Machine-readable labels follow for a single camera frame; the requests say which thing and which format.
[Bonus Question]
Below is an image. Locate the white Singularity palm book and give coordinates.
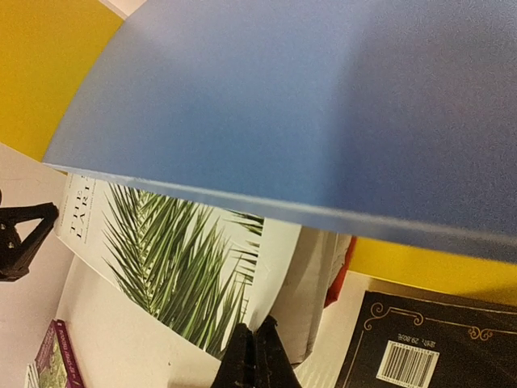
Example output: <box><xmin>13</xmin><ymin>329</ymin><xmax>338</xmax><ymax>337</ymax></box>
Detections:
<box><xmin>56</xmin><ymin>171</ymin><xmax>352</xmax><ymax>367</ymax></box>

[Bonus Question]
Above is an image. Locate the black paperback barcode book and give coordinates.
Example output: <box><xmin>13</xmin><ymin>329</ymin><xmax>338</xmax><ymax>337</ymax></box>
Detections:
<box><xmin>336</xmin><ymin>291</ymin><xmax>516</xmax><ymax>387</ymax></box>

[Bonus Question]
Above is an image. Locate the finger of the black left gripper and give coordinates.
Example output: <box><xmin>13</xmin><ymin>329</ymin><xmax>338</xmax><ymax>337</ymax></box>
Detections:
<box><xmin>1</xmin><ymin>203</ymin><xmax>59</xmax><ymax>281</ymax></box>

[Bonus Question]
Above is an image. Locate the large orange Good Morning book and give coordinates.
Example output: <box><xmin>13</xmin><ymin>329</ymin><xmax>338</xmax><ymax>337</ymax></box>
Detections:
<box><xmin>324</xmin><ymin>236</ymin><xmax>357</xmax><ymax>308</ymax></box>

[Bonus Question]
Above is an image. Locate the yellow pink blue bookshelf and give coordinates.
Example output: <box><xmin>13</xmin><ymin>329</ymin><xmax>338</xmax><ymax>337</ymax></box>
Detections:
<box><xmin>1</xmin><ymin>1</ymin><xmax>516</xmax><ymax>305</ymax></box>

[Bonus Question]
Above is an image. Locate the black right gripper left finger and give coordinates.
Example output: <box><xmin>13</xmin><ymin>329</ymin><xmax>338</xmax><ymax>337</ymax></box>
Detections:
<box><xmin>212</xmin><ymin>323</ymin><xmax>255</xmax><ymax>388</ymax></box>

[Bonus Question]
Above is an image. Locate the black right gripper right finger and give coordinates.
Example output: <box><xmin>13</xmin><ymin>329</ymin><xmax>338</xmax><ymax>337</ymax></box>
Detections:
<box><xmin>254</xmin><ymin>315</ymin><xmax>301</xmax><ymax>388</ymax></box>

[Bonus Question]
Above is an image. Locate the purple Treehouse book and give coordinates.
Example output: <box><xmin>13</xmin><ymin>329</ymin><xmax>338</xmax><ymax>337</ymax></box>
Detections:
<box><xmin>24</xmin><ymin>319</ymin><xmax>86</xmax><ymax>388</ymax></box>

